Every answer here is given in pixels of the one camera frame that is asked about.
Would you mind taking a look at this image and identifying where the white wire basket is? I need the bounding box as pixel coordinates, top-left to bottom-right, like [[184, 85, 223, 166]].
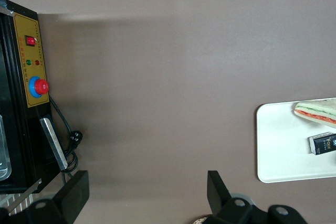
[[0, 191, 36, 217]]

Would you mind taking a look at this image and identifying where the small black box gold print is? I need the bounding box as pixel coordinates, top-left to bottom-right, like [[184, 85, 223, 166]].
[[308, 132, 336, 156]]

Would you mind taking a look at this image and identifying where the black machine power cable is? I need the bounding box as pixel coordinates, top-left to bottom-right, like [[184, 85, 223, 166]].
[[48, 95, 85, 185]]

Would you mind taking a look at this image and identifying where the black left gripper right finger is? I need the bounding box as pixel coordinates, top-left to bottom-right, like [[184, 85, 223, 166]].
[[207, 170, 309, 224]]

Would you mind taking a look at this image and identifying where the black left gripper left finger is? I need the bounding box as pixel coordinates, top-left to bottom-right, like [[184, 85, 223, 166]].
[[0, 170, 90, 224]]

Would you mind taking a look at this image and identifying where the black machine yellow control panel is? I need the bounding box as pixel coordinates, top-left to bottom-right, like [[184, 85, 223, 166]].
[[0, 0, 69, 196]]

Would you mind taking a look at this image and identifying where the light wicker basket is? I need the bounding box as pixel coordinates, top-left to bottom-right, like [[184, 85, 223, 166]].
[[193, 215, 212, 224]]

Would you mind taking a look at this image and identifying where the beige plastic tray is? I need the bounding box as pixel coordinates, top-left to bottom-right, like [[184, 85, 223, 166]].
[[256, 99, 336, 184]]

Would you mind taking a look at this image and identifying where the wrapped triangle sandwich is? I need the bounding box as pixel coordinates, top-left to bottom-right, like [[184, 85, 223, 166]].
[[293, 97, 336, 130]]

